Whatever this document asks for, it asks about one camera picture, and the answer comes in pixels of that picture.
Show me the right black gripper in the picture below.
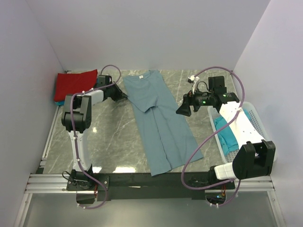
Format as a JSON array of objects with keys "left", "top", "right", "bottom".
[{"left": 176, "top": 85, "right": 214, "bottom": 117}]

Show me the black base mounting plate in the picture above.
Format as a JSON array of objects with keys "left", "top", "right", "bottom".
[{"left": 65, "top": 171, "right": 235, "bottom": 204}]

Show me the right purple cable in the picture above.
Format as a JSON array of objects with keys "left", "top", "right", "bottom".
[{"left": 181, "top": 66, "right": 245, "bottom": 209}]

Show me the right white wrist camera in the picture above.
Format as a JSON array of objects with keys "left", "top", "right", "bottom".
[{"left": 187, "top": 75, "right": 200, "bottom": 95}]

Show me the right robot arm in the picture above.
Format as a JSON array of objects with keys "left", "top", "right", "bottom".
[{"left": 176, "top": 75, "right": 276, "bottom": 189}]

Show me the red folded t-shirt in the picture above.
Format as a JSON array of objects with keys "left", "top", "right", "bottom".
[{"left": 53, "top": 69, "right": 98, "bottom": 103}]

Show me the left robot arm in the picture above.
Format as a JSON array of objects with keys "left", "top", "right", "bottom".
[{"left": 61, "top": 75, "right": 127, "bottom": 191}]

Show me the grey-blue t-shirt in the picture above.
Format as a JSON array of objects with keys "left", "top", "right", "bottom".
[{"left": 123, "top": 70, "right": 203, "bottom": 176}]

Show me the teal folded t-shirt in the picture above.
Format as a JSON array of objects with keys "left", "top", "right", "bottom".
[{"left": 55, "top": 77, "right": 102, "bottom": 106}]

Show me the aluminium frame rail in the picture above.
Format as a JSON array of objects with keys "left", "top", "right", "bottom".
[{"left": 25, "top": 173, "right": 274, "bottom": 194}]

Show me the white perforated plastic basket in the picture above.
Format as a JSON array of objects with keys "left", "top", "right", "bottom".
[{"left": 207, "top": 101, "right": 270, "bottom": 164}]

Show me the crumpled teal t-shirt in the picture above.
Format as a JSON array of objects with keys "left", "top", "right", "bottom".
[{"left": 213, "top": 116, "right": 239, "bottom": 156}]

